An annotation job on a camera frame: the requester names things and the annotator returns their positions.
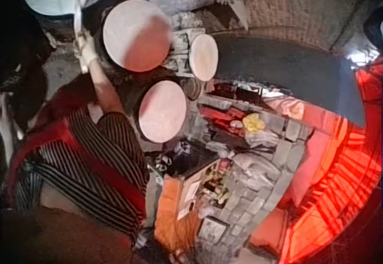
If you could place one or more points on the person's right hand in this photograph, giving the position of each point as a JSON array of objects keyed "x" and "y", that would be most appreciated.
[{"x": 87, "y": 53}]

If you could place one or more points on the person's right fingers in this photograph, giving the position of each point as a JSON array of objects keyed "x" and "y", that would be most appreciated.
[{"x": 85, "y": 44}]

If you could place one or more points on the large black cooking pot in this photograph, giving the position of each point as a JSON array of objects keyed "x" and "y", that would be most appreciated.
[{"x": 100, "y": 47}]

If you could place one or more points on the large round pale pot lid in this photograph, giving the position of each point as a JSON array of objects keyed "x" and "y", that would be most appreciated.
[{"x": 137, "y": 35}]

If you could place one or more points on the medium black cooking pot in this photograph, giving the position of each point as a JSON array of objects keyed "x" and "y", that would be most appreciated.
[{"x": 134, "y": 108}]

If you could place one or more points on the medium round pale pot lid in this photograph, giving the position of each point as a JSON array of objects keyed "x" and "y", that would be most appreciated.
[{"x": 163, "y": 111}]

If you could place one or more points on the stack of grey plates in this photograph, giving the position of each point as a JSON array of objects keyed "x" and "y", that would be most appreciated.
[{"x": 195, "y": 88}]

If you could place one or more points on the small round pale pot lid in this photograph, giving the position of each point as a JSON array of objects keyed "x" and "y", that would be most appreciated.
[{"x": 205, "y": 57}]

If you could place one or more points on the black flat tray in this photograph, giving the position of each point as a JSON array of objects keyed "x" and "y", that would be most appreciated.
[{"x": 194, "y": 159}]

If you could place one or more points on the small white bowl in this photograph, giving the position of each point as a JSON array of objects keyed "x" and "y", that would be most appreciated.
[{"x": 236, "y": 124}]

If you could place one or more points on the orange cardboard box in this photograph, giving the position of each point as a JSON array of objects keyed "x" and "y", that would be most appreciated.
[{"x": 170, "y": 210}]

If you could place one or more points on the black framed picture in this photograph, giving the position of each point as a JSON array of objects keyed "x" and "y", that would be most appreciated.
[{"x": 213, "y": 229}]

